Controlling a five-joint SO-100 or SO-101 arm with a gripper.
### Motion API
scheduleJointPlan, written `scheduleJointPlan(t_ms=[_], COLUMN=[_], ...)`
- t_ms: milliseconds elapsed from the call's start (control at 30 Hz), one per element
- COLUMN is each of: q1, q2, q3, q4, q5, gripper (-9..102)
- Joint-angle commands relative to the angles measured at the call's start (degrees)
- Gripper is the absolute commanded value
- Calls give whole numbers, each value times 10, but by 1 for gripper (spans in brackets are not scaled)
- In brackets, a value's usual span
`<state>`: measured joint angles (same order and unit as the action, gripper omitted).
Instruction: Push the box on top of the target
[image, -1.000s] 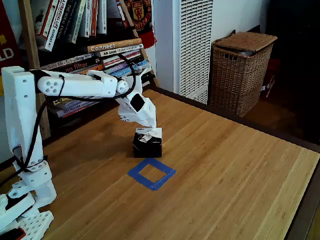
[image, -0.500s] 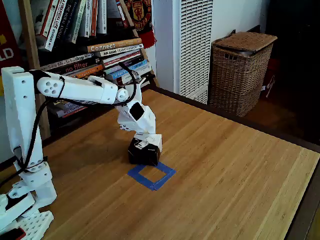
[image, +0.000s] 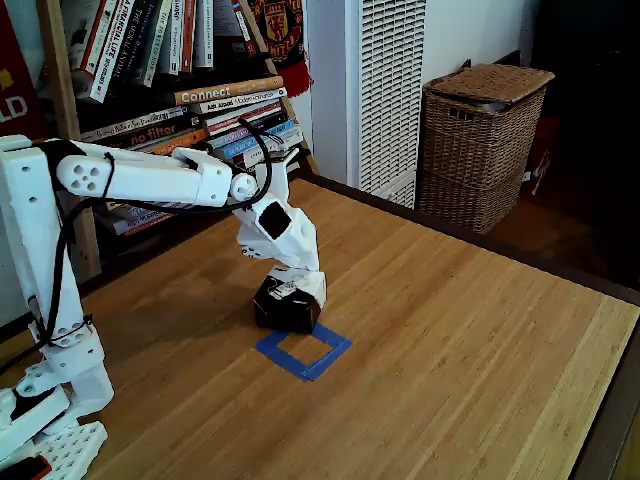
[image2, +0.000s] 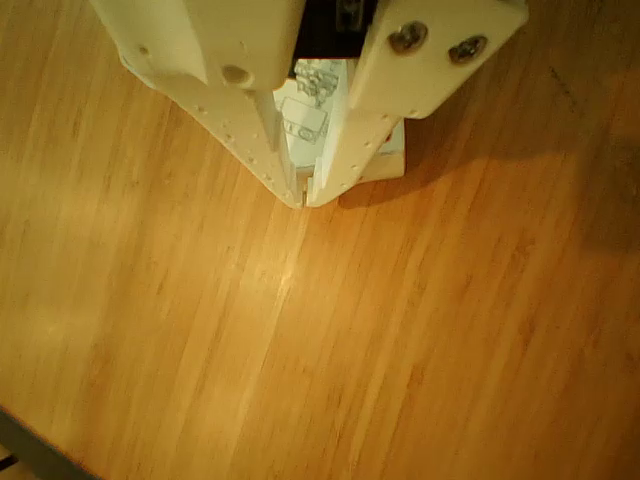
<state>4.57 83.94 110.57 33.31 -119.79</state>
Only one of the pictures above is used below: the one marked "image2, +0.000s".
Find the black white servo box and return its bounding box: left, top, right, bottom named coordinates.
left=272, top=57, right=407, bottom=184

